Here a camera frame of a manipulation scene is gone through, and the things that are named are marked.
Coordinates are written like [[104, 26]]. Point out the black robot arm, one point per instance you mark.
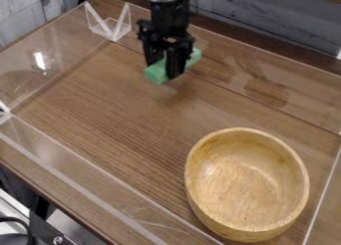
[[167, 42]]

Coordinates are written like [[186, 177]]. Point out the brown wooden bowl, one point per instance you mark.
[[246, 184]]

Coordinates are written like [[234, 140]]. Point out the clear acrylic corner bracket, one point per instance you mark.
[[110, 28]]

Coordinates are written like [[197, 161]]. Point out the green rectangular block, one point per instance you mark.
[[155, 72]]

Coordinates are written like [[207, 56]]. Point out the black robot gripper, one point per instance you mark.
[[165, 33]]

